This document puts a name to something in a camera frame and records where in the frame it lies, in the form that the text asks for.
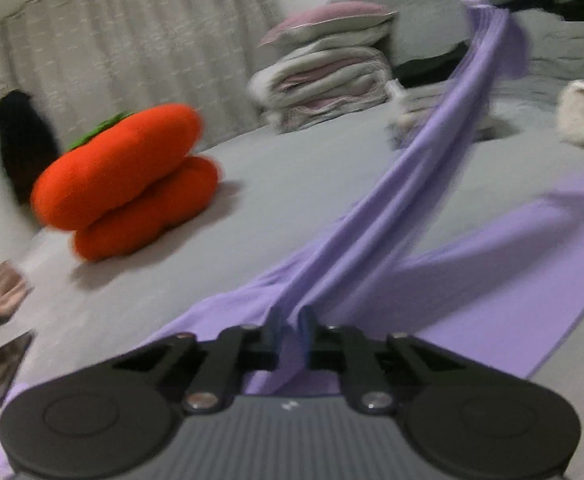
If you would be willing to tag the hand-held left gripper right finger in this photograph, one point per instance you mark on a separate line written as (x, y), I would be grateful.
(308, 332)

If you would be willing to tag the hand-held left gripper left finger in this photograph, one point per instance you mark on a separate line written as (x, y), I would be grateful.
(274, 335)

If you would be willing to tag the grey quilted blanket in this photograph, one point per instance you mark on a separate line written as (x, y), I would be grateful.
(561, 45)

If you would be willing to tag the black folded garment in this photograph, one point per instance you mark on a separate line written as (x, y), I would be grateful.
(426, 67)

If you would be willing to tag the grey bed sheet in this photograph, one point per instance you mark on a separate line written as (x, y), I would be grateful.
(297, 185)

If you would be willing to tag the white folded garment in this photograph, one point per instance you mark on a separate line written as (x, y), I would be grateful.
(416, 105)

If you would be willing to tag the orange pumpkin plush cushion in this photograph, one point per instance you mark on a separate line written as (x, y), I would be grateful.
(122, 160)
(162, 210)

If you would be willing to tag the purple and grey pillow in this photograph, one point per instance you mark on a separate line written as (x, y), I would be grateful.
(332, 20)

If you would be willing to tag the folded grey and purple quilt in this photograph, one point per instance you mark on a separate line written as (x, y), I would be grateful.
(322, 80)

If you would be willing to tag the dark hanging clothing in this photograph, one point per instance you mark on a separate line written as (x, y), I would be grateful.
(24, 145)

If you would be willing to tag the grey star-print curtain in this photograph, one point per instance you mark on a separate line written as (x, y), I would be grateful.
(137, 35)

